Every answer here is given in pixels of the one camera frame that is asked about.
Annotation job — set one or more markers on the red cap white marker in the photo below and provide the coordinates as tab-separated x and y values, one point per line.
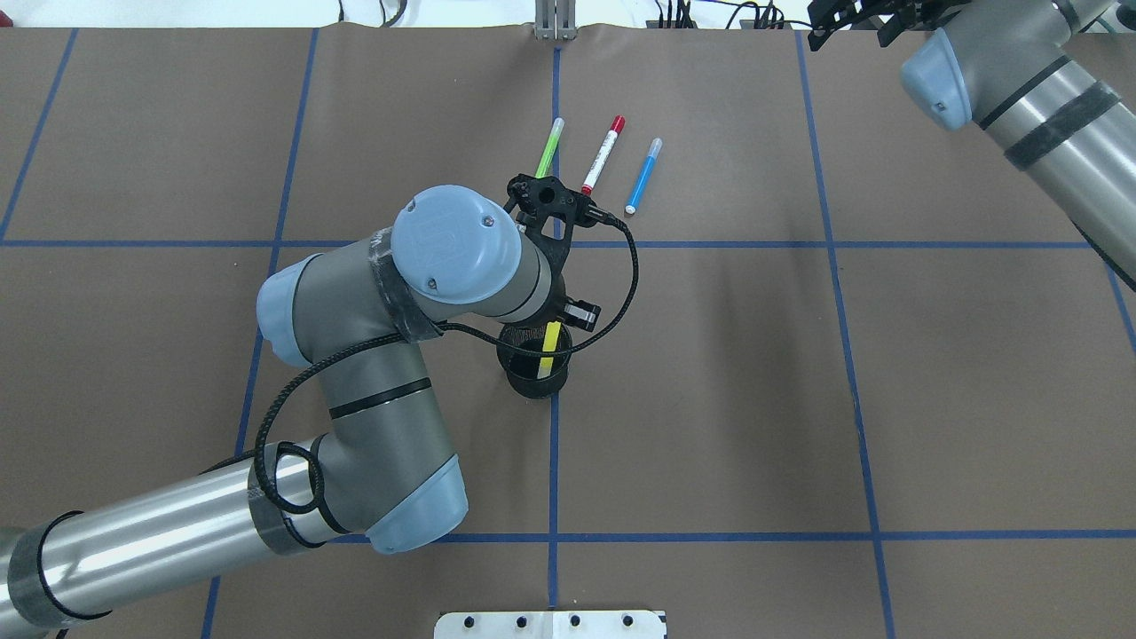
603	154

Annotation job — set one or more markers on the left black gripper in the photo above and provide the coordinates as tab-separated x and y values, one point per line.
581	314

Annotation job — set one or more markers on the yellow highlighter pen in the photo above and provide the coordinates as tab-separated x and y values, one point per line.
549	346

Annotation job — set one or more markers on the green highlighter pen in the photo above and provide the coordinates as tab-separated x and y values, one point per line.
544	166

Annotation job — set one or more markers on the black mesh pen holder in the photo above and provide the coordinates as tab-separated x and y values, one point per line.
524	372

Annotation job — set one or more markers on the aluminium frame post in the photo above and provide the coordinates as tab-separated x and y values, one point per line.
555	20

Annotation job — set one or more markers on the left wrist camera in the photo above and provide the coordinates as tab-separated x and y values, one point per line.
540	199

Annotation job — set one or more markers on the blue highlighter pen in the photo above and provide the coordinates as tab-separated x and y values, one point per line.
644	175

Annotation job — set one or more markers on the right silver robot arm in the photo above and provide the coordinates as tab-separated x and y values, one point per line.
1002	65

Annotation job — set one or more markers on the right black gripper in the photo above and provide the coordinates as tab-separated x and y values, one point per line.
898	25

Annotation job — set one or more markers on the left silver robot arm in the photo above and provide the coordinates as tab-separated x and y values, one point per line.
355	440

